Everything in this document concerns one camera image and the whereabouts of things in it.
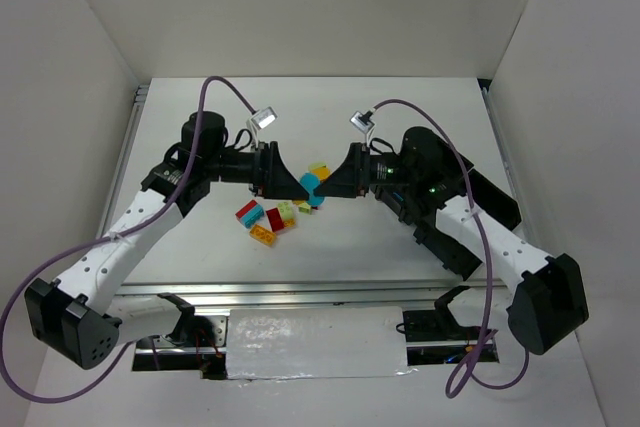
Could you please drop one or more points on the black four-compartment tray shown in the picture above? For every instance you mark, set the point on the black four-compartment tray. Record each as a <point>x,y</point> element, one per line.
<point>498,204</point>

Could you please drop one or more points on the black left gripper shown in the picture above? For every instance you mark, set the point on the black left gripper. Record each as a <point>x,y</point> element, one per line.
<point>265,169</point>

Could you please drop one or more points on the aluminium table edge rail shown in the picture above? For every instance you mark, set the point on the aluminium table edge rail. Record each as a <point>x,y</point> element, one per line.
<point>297,295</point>

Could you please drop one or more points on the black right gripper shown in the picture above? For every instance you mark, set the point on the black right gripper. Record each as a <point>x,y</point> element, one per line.
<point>358,170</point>

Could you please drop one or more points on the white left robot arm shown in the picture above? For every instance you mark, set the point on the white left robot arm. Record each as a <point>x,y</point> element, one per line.
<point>78,315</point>

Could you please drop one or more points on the orange flat 2x4 brick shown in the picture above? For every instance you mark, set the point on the orange flat 2x4 brick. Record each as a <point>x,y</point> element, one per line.
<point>263,235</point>

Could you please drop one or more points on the light green curved 2x2 brick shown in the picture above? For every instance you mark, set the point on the light green curved 2x2 brick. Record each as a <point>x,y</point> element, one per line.
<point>287,214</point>

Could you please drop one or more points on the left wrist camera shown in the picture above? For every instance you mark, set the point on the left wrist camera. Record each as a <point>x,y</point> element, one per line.
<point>261,119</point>

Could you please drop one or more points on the teal oval lego brick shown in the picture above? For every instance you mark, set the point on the teal oval lego brick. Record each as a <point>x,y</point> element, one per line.
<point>310,182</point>

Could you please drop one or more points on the teal brick beside red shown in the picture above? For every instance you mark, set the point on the teal brick beside red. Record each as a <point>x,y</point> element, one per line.
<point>249,222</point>

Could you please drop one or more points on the red rectangular lego brick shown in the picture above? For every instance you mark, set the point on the red rectangular lego brick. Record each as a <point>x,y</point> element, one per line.
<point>246,208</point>

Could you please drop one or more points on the red curved open brick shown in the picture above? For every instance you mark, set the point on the red curved open brick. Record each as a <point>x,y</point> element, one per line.
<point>275,220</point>

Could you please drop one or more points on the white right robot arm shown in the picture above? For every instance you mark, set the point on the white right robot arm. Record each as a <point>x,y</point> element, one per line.
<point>466,221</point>

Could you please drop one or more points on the silver foil covered plate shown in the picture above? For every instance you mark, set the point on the silver foil covered plate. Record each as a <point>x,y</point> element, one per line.
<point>336,342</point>

